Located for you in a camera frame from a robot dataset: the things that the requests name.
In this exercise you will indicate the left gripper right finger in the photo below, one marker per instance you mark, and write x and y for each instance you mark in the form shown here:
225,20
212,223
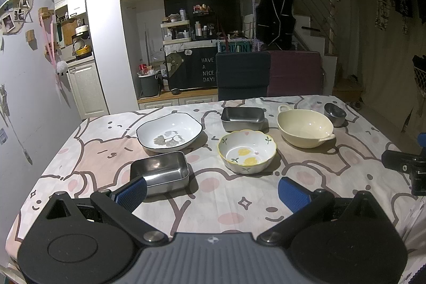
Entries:
308,208

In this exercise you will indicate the black hanging jacket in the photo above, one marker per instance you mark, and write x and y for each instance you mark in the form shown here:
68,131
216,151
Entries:
275,24

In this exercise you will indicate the white square ginkgo plate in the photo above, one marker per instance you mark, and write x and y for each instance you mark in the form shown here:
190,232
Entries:
169,133

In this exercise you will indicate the small round steel bowl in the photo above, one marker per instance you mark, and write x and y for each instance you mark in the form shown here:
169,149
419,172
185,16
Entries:
335,114

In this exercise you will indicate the cream two-handled bowl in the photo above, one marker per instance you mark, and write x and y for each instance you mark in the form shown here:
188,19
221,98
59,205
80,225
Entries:
305,129

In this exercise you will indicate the steel rectangular tray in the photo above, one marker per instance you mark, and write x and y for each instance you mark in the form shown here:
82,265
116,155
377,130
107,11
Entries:
163,173
242,118

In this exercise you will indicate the maroon cushion chair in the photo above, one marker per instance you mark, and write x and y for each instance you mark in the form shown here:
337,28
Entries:
295,73

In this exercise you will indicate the yellow rimmed lemon bowl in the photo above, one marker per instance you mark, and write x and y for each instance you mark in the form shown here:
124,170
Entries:
247,152

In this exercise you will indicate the grey trash bin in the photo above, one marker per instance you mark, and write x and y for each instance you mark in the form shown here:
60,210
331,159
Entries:
149,84

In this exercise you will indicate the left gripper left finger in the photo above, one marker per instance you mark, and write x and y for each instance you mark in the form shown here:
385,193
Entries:
116,207

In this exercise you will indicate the black have a nice day cabinet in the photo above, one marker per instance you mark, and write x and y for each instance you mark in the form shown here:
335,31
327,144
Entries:
193,68

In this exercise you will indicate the cartoon bear tablecloth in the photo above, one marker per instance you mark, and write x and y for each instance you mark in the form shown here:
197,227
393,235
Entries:
99,153

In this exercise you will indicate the white kitchen cabinet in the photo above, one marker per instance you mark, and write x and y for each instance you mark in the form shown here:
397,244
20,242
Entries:
86,88

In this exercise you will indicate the dark blue cushion chair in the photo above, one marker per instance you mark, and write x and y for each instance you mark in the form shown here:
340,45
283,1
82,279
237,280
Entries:
242,76

